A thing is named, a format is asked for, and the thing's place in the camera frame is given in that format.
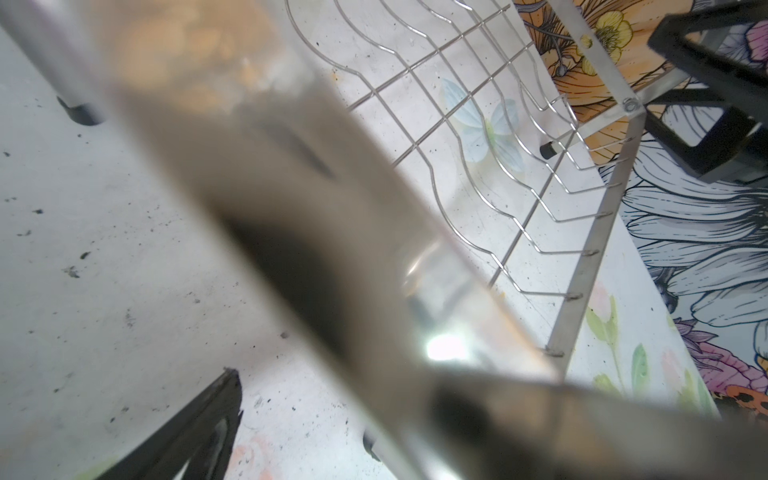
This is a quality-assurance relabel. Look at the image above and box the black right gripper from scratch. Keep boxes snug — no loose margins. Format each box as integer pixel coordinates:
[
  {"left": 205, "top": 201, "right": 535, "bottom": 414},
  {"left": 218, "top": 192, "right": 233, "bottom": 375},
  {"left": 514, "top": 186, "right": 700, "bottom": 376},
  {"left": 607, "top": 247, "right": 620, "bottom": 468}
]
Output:
[{"left": 645, "top": 1, "right": 767, "bottom": 184}]

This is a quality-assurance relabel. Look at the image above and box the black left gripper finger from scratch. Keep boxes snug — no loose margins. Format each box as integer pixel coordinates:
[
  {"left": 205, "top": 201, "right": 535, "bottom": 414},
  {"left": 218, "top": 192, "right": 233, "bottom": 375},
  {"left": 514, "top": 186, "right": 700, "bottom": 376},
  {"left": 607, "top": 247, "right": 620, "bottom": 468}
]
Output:
[{"left": 99, "top": 368, "right": 243, "bottom": 480}]

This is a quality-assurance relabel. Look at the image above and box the chrome wire dish rack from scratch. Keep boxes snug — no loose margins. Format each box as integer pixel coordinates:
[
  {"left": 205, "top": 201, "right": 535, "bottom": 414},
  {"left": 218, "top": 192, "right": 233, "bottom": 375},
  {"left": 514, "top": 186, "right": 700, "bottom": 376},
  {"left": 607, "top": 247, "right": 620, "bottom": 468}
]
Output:
[{"left": 0, "top": 0, "right": 768, "bottom": 480}]

